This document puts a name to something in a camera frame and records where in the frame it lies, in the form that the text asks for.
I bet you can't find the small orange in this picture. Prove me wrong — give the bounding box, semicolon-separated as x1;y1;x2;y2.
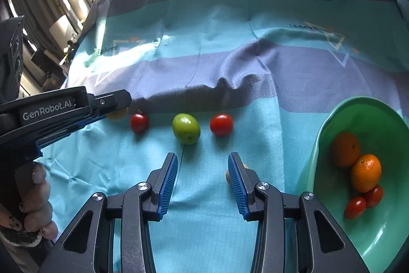
330;131;360;168

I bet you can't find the person's left hand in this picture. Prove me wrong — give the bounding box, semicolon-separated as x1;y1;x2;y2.
0;162;59;248

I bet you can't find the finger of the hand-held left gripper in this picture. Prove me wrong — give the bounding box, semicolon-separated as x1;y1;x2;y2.
35;118;98;157
91;90;132;117

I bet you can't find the red cherry tomato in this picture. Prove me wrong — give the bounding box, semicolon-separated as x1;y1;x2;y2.
344;196;367;220
362;185;384;209
210;113;234;137

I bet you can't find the teal and grey printed blanket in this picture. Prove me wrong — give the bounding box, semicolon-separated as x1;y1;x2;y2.
45;0;409;273

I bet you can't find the green oval fruit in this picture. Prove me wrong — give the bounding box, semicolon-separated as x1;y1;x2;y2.
172;113;201;145

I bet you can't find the white box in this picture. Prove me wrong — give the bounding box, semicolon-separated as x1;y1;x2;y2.
49;15;77;44

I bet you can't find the large orange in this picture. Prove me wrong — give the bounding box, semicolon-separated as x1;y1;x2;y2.
351;154;382;193

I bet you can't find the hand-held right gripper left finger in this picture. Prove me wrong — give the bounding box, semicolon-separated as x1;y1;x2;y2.
38;152;179;273

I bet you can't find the green plastic bowl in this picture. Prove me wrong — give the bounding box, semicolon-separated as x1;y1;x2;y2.
296;96;409;272

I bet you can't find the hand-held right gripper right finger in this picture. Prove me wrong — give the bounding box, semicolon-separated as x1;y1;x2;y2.
227;152;368;273

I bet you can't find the small brown kiwi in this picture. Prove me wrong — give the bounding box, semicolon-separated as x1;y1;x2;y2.
225;162;250;186

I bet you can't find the red tomato with stem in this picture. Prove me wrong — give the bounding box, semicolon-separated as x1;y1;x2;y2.
130;110;149;134

